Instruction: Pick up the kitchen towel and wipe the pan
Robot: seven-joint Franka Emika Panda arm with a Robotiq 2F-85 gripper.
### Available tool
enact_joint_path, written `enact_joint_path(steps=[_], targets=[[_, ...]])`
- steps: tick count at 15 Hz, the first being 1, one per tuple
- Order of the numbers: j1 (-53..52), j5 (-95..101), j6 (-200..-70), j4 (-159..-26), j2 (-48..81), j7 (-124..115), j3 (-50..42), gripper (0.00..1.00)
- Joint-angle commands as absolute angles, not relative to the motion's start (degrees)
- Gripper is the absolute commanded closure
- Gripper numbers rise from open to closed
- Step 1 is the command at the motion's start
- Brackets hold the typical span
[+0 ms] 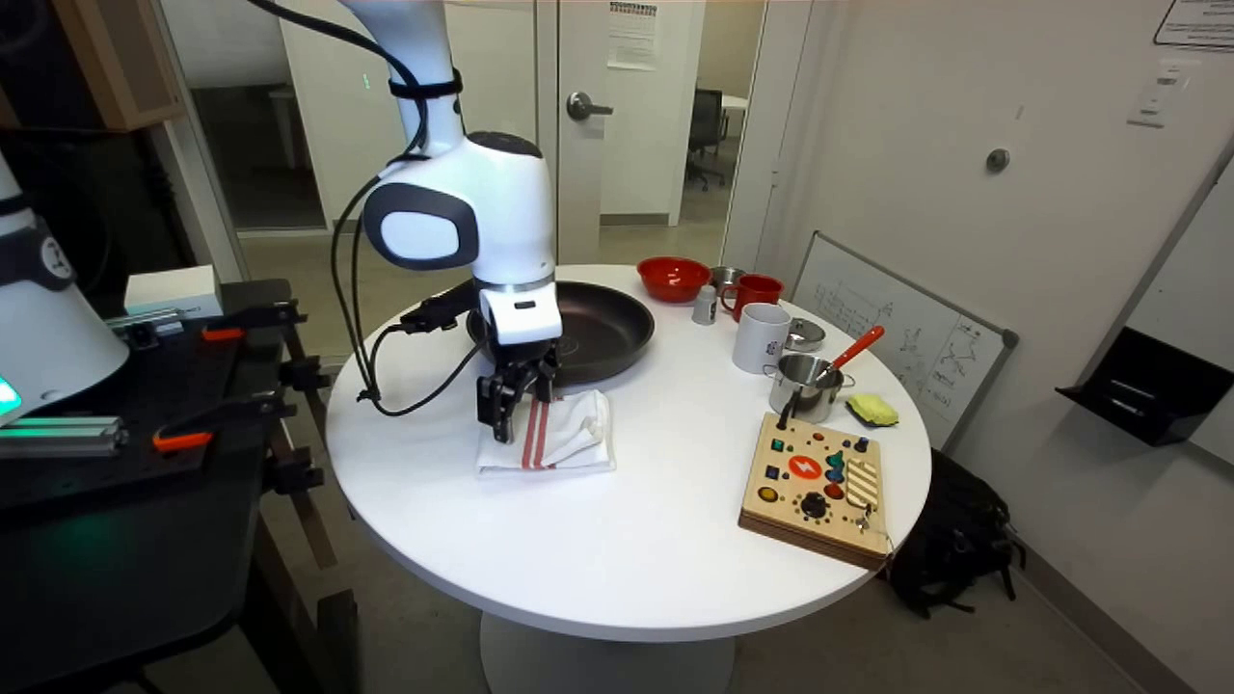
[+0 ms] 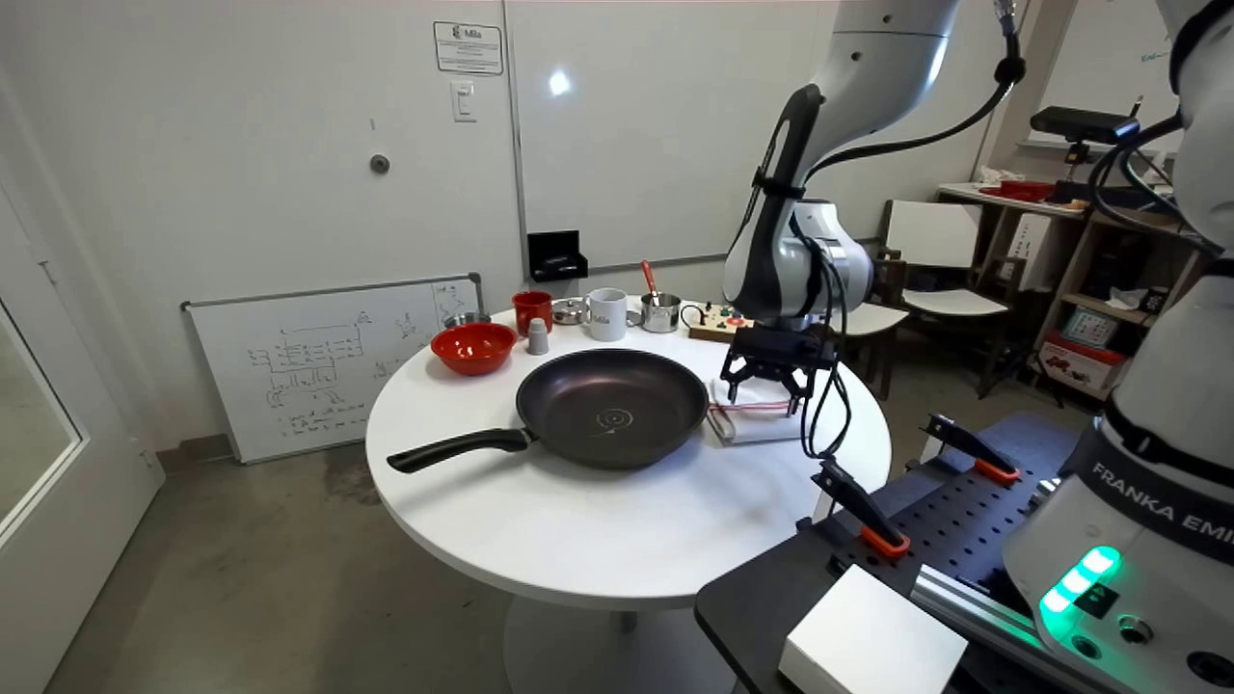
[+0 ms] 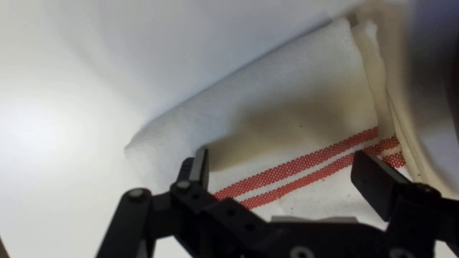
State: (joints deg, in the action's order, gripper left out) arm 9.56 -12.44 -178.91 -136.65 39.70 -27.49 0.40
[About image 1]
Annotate white wall switch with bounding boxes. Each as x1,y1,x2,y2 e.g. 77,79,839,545
1125,63,1186,131

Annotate metal door handle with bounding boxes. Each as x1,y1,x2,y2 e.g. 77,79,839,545
563,88,617,128

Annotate orange handled spoon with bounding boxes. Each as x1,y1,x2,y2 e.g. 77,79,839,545
820,321,892,376

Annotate white towel red stripes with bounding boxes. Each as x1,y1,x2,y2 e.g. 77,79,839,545
476,384,617,477

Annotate black wall tray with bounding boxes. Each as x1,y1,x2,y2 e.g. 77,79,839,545
1052,325,1234,451

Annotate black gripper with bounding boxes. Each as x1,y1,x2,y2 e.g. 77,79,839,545
476,336,563,446

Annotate red bowl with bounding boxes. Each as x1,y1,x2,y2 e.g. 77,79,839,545
635,256,713,307

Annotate wooden cabinet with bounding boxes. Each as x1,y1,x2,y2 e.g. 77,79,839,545
51,0,188,133

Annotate white box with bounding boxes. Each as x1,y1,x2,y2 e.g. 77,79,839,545
121,261,224,325

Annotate framed wall sign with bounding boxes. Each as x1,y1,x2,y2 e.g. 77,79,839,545
1150,0,1234,52

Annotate small steel cup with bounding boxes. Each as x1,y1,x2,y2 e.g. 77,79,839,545
784,317,828,360

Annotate red mug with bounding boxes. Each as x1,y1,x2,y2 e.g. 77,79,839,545
719,270,787,325

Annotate small steel saucepan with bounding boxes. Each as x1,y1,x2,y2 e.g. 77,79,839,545
769,352,857,430

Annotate yellow green sponge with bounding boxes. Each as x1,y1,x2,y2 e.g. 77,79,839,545
839,389,902,430

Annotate white mug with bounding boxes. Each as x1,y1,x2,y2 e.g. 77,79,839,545
730,299,789,376

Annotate leaning framed whiteboard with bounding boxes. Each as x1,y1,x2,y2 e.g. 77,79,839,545
787,227,1022,455

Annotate aluminium rail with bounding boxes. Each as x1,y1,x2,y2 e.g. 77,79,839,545
0,412,129,462

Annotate black frying pan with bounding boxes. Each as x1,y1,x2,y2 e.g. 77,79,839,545
462,277,661,384

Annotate black backpack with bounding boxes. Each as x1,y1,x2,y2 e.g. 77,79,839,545
884,446,1028,619

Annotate white door notice paper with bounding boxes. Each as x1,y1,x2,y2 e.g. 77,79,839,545
602,0,667,72

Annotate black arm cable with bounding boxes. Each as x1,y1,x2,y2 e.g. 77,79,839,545
247,0,491,423

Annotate wooden board colourful pieces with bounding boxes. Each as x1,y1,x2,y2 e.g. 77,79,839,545
738,412,895,574

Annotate black clamp orange tip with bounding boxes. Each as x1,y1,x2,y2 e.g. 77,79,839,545
145,381,302,462
121,299,314,353

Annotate white door with window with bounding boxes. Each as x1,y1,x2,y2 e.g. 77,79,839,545
550,0,771,265

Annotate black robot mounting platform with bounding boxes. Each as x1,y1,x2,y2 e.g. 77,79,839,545
0,274,366,694

